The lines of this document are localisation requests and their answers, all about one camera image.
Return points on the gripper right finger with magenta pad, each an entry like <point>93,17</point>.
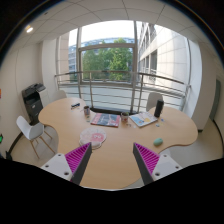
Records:
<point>153,166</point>

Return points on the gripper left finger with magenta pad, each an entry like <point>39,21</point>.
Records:
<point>70,166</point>

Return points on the mint green computer mouse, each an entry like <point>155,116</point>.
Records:
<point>158,142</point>

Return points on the round white pink mouse pad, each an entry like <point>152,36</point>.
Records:
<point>93,135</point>

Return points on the light blue magazine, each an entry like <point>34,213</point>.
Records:
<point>142,119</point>

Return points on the white chair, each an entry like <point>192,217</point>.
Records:
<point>60,94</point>
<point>153,97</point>
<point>32,132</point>

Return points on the red magazine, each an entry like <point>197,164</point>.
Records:
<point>103,119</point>

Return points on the dark mug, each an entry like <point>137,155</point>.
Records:
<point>86,110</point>

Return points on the white red mug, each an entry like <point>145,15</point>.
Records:
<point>124,116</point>

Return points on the black sunglasses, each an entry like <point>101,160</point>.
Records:
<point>73,106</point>

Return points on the black cylindrical speaker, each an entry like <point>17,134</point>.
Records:
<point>159,108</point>

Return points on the white chair far right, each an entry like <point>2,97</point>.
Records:
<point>153,97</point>

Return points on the white chair far left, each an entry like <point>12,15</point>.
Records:
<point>60,94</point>

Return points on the black printer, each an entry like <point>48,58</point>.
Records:
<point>32,101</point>

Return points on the metal window railing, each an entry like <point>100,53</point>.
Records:
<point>117,90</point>

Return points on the ceiling light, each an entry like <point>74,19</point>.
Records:
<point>29,29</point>

